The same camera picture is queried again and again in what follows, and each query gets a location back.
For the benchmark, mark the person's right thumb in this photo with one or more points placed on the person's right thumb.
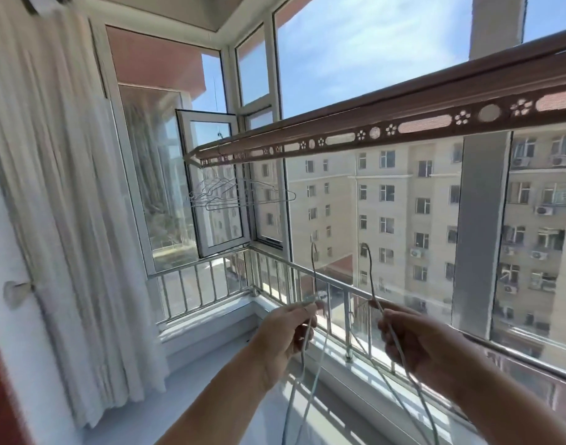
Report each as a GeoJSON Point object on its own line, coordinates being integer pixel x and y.
{"type": "Point", "coordinates": [401, 315]}

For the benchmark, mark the brown perforated drying rail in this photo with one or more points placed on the brown perforated drying rail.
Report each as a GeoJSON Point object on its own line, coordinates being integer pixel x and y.
{"type": "Point", "coordinates": [427, 104]}

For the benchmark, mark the person's right forearm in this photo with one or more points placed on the person's right forearm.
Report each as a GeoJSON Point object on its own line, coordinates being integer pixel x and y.
{"type": "Point", "coordinates": [510, 412]}

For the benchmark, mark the white pleated curtain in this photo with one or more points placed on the white pleated curtain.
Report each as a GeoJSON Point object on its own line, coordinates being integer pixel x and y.
{"type": "Point", "coordinates": [65, 203]}

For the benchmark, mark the white window frame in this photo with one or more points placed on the white window frame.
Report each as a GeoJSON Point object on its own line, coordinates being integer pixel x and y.
{"type": "Point", "coordinates": [277, 64]}

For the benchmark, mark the person's left thumb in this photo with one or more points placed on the person's left thumb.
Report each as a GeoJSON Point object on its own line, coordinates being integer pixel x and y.
{"type": "Point", "coordinates": [299, 309]}

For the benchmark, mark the silver metal balcony railing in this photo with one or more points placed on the silver metal balcony railing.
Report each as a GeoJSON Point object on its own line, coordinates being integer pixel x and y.
{"type": "Point", "coordinates": [283, 262]}

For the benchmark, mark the person's left hand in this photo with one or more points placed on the person's left hand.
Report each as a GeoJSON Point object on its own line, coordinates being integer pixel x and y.
{"type": "Point", "coordinates": [273, 340]}

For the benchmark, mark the person's left forearm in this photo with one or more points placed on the person's left forearm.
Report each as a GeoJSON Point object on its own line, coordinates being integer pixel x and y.
{"type": "Point", "coordinates": [218, 407]}

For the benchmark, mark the white open window sash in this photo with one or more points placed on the white open window sash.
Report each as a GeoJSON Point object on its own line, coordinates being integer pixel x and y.
{"type": "Point", "coordinates": [186, 180]}

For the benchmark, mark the person's right hand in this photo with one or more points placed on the person's right hand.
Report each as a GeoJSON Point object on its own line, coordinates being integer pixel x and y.
{"type": "Point", "coordinates": [427, 352]}

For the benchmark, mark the grey window pillar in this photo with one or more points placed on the grey window pillar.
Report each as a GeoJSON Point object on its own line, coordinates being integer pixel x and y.
{"type": "Point", "coordinates": [480, 236]}

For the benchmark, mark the beige apartment building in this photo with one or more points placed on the beige apartment building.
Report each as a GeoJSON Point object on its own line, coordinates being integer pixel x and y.
{"type": "Point", "coordinates": [399, 203]}

